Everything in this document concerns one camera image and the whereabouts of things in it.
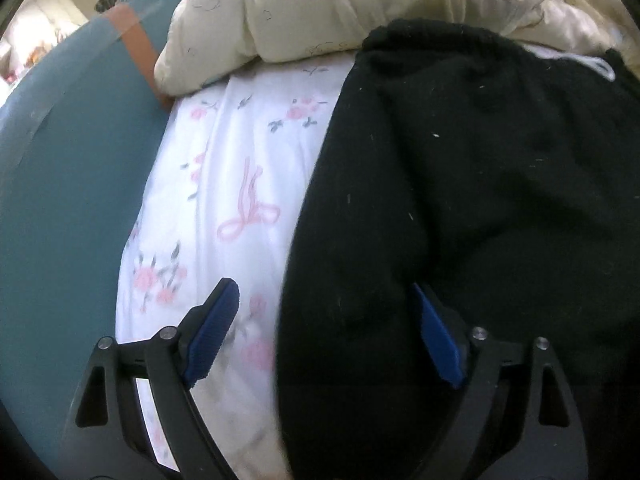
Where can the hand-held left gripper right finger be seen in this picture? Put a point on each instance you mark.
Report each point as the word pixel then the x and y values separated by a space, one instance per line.
pixel 440 340

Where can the white floral bed sheet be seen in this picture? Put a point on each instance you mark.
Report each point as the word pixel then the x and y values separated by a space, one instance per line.
pixel 225 160

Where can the black pants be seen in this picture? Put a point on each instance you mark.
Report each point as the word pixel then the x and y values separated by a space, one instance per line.
pixel 475 185

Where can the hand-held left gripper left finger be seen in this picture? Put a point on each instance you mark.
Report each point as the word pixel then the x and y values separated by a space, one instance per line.
pixel 210 340

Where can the cream quilted duvet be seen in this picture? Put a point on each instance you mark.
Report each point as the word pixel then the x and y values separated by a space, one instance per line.
pixel 325 5

